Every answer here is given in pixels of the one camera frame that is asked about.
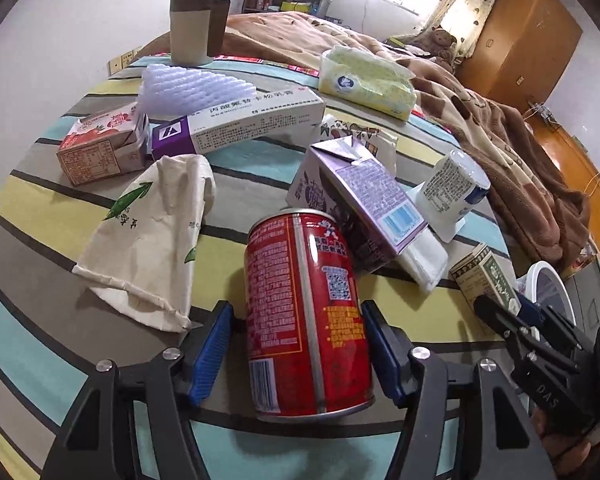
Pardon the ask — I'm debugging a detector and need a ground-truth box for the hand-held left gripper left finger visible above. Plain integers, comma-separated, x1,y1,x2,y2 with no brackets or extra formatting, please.
40,301,236,480

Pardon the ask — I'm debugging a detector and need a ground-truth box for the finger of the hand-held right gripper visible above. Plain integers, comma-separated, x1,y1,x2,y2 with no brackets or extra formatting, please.
474,294,543,361
515,292,588,356

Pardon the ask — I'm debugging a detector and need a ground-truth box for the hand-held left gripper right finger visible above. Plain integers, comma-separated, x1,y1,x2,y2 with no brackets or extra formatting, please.
361,300,561,480

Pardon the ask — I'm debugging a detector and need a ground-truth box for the white trash bin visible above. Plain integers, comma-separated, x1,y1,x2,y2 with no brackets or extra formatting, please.
515,261,578,331

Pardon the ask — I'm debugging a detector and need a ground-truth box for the small green box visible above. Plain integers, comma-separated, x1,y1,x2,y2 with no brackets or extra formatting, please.
449,243,521,333

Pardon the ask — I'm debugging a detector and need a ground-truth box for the red drink can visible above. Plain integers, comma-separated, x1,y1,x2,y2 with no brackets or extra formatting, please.
244,208,376,423

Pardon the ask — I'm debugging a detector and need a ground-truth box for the patterned crushed paper cup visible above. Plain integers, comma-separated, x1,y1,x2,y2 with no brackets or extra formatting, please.
317,114,398,181

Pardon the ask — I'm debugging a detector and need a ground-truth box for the strawberry milk carton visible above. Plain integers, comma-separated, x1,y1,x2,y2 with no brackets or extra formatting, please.
56,101,151,187

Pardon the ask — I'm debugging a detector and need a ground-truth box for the person's right hand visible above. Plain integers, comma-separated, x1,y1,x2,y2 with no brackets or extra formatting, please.
532,410,600,478

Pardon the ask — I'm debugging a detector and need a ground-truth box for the grey nightstand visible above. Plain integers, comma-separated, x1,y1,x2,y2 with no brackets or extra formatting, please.
562,255,600,331

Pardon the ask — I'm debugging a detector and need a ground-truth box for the white yogurt cup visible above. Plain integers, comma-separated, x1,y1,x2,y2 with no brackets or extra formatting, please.
415,149,492,225

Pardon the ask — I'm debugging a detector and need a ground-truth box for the purple milk carton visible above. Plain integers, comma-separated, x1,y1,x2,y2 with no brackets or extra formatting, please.
286,136,429,275

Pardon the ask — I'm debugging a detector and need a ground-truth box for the wooden headboard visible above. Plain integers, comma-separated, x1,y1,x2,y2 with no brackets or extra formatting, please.
522,110,600,271

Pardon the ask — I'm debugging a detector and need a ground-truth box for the brown patterned blanket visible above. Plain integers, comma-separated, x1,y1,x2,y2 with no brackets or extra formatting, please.
140,10,591,276

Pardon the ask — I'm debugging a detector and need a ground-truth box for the purple and white medicine box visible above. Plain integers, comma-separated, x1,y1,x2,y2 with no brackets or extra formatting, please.
149,87,327,161

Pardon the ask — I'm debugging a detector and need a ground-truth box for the white foam fruit net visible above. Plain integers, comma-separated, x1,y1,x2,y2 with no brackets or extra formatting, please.
139,63,251,116

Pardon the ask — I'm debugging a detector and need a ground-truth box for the yellow-green tissue pack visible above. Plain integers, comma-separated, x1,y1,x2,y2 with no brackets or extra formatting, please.
319,45,417,122

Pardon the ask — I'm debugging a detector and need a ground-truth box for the wooden wardrobe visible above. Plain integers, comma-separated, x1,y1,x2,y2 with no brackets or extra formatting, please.
455,0,583,113

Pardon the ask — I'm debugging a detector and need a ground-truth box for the brown teddy bear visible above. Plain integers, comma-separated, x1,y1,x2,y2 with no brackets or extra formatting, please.
415,27,458,68

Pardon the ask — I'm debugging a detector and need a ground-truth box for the patterned curtain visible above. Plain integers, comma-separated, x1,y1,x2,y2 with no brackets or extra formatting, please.
422,0,503,56

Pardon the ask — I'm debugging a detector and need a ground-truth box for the brown and beige tumbler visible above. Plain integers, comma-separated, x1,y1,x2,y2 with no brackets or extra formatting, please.
169,0,231,66

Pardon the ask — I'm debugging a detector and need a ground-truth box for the wall socket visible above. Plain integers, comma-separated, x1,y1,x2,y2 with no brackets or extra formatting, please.
107,47,143,77

